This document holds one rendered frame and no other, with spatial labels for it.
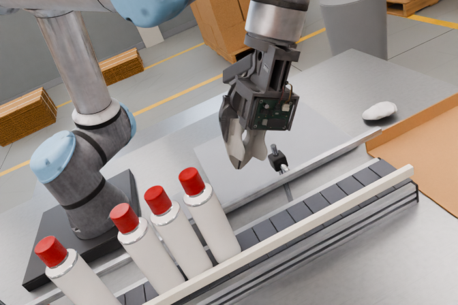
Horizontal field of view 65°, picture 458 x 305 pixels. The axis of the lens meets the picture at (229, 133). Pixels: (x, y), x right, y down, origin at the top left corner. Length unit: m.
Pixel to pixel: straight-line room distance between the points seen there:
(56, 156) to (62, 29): 0.27
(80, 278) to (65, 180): 0.30
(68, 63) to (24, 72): 5.32
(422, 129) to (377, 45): 1.93
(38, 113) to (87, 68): 3.77
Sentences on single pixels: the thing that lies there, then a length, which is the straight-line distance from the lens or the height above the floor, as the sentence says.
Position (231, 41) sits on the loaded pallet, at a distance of 3.80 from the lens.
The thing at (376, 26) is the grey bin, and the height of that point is 0.40.
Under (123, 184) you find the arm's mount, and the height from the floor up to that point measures 0.86.
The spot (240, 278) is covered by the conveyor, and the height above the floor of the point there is 0.88.
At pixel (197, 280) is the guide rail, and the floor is 0.91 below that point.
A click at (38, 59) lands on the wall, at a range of 6.06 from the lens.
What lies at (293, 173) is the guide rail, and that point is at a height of 0.96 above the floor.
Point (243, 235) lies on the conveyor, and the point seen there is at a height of 0.88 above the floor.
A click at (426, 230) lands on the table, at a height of 0.83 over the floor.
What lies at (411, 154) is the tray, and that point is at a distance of 0.88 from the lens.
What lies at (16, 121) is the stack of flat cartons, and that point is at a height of 0.20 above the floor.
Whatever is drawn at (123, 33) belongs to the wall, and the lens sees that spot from 5.89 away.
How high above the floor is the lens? 1.40
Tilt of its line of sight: 31 degrees down
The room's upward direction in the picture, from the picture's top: 22 degrees counter-clockwise
